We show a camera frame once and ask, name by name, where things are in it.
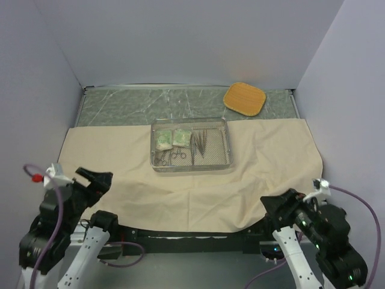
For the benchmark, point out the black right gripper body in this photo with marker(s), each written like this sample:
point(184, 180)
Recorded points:
point(299, 209)

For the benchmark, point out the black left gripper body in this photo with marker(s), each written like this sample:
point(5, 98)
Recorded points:
point(85, 195)

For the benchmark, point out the beige cloth wrap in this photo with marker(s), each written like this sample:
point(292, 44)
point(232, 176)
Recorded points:
point(269, 157)

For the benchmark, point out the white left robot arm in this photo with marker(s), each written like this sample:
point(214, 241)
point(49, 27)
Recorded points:
point(44, 246)

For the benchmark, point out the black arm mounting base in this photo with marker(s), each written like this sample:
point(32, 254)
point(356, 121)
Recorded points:
point(247, 241)

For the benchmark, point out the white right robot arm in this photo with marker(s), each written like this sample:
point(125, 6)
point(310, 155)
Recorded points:
point(339, 262)

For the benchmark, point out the steel surgical scissors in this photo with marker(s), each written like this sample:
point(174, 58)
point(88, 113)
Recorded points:
point(161, 158)

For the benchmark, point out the left gauze packet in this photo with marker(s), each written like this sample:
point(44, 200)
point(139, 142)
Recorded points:
point(163, 140)

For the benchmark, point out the gauze packet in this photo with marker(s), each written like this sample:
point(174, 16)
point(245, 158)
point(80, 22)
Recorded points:
point(163, 140)
point(182, 138)

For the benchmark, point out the steel mesh instrument tray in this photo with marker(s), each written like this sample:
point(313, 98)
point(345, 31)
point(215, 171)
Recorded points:
point(218, 155)

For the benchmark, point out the right gauze packet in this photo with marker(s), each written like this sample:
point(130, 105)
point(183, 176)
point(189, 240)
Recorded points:
point(182, 138)

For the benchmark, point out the steel tweezers bundle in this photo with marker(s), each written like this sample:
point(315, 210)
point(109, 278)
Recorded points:
point(200, 137)

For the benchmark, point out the orange woven bamboo tray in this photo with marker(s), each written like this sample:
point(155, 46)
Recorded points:
point(244, 99)

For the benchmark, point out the aluminium table edge rail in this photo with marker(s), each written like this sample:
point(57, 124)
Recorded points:
point(294, 104)

